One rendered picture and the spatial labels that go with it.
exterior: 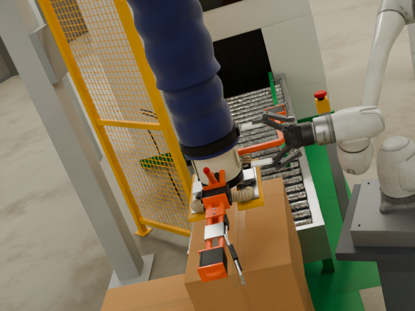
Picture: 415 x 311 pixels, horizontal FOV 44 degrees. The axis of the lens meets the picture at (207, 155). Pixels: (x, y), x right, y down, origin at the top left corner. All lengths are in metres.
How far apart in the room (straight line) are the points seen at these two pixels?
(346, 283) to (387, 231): 1.07
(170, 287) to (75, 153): 1.10
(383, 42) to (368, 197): 0.73
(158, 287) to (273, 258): 0.89
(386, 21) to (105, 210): 2.18
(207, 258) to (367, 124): 0.61
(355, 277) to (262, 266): 1.35
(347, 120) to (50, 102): 1.99
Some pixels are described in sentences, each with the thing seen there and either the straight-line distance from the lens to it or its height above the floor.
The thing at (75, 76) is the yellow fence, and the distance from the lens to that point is 3.64.
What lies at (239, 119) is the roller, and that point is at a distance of 4.09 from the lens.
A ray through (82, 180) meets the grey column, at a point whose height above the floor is 0.83.
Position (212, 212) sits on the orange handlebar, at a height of 1.25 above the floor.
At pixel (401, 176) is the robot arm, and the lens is 2.10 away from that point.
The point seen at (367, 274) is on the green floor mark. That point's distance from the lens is 3.18.
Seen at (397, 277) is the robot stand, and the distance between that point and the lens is 2.38.
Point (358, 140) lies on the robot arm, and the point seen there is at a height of 1.36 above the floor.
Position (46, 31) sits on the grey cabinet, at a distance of 3.13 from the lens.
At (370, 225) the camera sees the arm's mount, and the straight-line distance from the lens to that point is 2.15.
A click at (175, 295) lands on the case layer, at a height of 0.54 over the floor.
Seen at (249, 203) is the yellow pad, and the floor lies 1.12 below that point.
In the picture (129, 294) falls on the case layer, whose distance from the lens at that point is 2.69.
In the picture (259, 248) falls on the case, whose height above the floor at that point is 0.94.
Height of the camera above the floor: 2.12
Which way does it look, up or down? 25 degrees down
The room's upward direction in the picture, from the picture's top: 19 degrees counter-clockwise
